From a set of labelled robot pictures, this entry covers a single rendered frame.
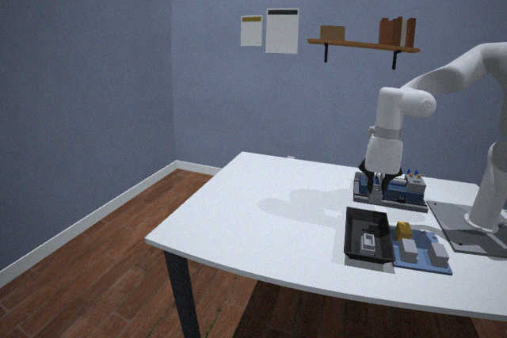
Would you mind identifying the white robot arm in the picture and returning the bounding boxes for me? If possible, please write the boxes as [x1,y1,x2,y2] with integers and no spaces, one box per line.
[368,42,507,234]

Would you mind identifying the small yellow block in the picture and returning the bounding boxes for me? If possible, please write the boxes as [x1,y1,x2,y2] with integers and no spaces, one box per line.
[395,221,412,241]

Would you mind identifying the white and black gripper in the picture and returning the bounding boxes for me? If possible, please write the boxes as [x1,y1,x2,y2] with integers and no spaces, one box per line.
[359,135,402,195]

